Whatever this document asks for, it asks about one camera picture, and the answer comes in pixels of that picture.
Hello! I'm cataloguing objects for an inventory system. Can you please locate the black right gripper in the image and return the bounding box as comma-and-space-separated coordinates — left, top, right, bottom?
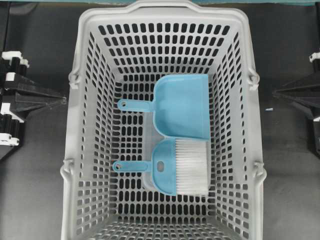
272, 51, 320, 153

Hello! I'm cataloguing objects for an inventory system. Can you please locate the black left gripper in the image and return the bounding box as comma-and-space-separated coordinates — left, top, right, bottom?
0, 50, 67, 148

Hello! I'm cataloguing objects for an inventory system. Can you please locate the grey plastic shopping basket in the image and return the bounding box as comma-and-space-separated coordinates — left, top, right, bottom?
60, 0, 267, 240

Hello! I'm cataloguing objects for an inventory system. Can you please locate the light blue hand brush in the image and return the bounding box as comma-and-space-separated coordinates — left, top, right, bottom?
112, 138, 209, 197

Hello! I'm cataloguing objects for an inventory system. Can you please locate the light blue plastic dustpan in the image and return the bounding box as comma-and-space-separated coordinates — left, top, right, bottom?
117, 74, 210, 141

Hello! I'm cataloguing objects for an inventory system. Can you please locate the black cable upper left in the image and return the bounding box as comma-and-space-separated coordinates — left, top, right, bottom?
3, 0, 12, 52

